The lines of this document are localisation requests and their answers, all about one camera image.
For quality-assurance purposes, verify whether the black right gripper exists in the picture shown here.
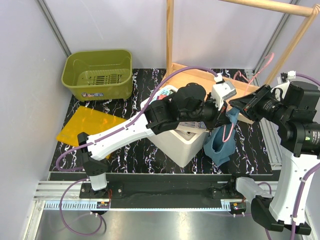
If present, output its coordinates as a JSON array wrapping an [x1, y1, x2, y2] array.
[[228, 83, 293, 126]]

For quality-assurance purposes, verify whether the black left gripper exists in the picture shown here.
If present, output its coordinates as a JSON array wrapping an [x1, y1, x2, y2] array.
[[179, 92, 232, 132]]

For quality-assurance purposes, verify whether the teal tank top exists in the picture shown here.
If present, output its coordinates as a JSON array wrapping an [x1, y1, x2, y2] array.
[[203, 107, 240, 167]]

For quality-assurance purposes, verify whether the pink wire hanger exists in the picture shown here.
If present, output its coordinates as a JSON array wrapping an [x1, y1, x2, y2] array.
[[222, 51, 276, 143]]

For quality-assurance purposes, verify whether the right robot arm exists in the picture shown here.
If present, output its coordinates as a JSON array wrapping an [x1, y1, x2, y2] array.
[[227, 81, 320, 237]]

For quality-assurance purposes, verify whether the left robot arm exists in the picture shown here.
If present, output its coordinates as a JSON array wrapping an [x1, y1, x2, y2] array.
[[77, 81, 237, 198]]

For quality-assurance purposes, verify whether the books stack in bin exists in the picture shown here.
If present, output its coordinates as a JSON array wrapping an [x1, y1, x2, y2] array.
[[144, 83, 206, 135]]

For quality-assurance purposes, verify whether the white square storage bin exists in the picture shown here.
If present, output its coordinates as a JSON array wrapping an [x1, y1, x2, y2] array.
[[141, 85, 208, 167]]

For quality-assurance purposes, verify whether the black marble pattern mat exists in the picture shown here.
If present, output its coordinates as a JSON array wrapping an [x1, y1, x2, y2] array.
[[48, 67, 275, 176]]

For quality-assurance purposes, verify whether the wooden clothes rack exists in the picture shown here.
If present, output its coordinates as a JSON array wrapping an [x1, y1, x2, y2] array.
[[165, 0, 320, 96]]

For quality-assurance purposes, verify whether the olive green plastic basket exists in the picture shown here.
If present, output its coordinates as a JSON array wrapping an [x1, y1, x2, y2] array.
[[61, 49, 133, 102]]

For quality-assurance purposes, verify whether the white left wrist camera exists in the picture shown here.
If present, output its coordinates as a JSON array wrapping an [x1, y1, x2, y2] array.
[[211, 81, 237, 111]]

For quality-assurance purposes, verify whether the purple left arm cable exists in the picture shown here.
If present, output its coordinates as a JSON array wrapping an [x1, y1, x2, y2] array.
[[56, 66, 221, 237]]

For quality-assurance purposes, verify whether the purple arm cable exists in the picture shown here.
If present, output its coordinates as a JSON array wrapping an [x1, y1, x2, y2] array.
[[56, 66, 221, 237], [257, 73, 320, 240]]

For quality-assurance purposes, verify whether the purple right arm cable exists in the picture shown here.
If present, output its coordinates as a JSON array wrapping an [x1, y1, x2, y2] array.
[[257, 73, 320, 240]]

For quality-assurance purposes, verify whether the aluminium frame rail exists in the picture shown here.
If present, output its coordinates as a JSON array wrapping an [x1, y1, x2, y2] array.
[[36, 0, 72, 57]]

